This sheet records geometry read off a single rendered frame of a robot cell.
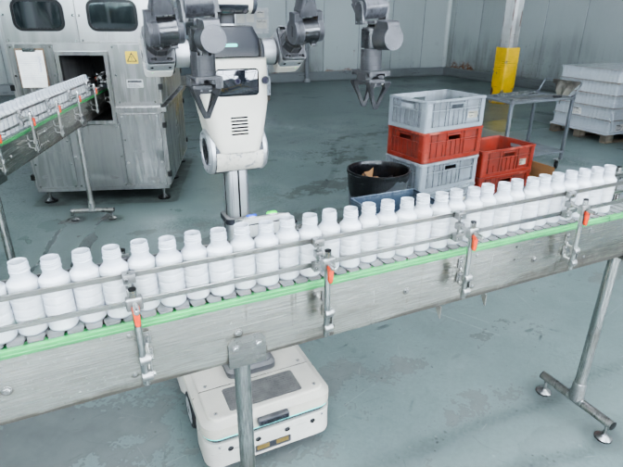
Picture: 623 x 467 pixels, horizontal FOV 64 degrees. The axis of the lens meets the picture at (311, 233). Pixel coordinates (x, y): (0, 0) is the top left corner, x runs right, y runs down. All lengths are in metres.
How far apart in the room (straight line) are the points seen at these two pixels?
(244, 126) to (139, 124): 3.15
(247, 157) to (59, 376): 0.93
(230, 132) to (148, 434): 1.33
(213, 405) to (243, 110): 1.10
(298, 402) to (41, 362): 1.11
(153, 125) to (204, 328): 3.71
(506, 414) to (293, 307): 1.46
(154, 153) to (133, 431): 3.02
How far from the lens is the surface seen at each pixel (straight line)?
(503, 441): 2.39
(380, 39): 1.34
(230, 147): 1.74
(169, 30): 1.58
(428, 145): 3.66
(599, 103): 8.41
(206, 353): 1.27
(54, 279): 1.15
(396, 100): 3.80
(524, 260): 1.75
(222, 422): 1.99
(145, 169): 4.93
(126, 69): 4.78
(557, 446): 2.46
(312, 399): 2.07
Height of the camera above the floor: 1.62
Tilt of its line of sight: 23 degrees down
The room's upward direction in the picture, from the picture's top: straight up
